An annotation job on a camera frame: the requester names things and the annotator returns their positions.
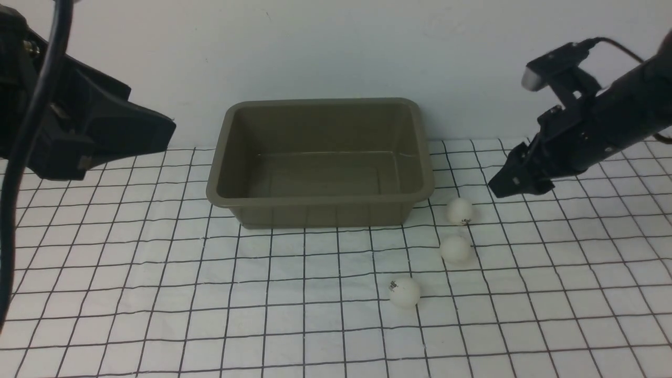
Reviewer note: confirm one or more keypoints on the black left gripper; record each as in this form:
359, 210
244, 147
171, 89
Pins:
89, 120

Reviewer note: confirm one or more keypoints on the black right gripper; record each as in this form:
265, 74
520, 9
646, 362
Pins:
569, 141

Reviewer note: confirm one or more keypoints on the white ping-pong ball red logo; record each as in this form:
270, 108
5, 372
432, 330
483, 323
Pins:
459, 211

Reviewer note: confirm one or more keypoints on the plain white ping-pong ball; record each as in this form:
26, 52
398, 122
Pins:
455, 249

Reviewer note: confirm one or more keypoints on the white ping-pong ball dark logo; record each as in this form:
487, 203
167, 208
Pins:
404, 292

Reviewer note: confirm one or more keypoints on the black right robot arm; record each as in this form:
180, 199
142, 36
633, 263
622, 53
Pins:
644, 95

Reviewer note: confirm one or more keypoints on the white grid-pattern tablecloth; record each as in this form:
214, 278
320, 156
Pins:
133, 273

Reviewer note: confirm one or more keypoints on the olive plastic storage bin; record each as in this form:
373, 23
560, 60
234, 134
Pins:
293, 164

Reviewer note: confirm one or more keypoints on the black wrist camera on right gripper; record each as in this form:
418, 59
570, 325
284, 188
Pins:
560, 70

